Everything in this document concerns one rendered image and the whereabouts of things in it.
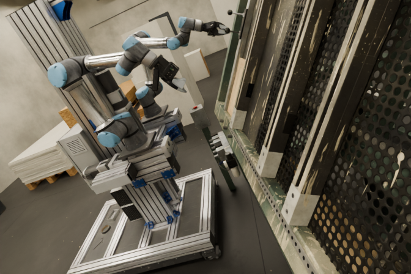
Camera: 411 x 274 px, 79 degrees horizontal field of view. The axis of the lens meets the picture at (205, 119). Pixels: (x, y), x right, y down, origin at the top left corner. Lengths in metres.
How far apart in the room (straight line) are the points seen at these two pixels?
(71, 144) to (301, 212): 1.59
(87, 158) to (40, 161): 3.22
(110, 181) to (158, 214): 0.69
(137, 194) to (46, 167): 3.25
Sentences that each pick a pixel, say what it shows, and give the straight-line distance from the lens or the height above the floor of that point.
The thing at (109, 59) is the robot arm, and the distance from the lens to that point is 1.47.
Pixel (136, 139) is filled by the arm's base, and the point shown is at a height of 1.09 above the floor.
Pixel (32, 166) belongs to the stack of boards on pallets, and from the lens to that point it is 5.36.
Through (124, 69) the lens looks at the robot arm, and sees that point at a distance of 1.28.
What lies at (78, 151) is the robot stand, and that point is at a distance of 2.01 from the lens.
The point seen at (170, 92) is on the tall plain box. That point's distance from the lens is 4.19.
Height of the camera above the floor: 1.63
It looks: 23 degrees down
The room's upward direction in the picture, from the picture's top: 24 degrees counter-clockwise
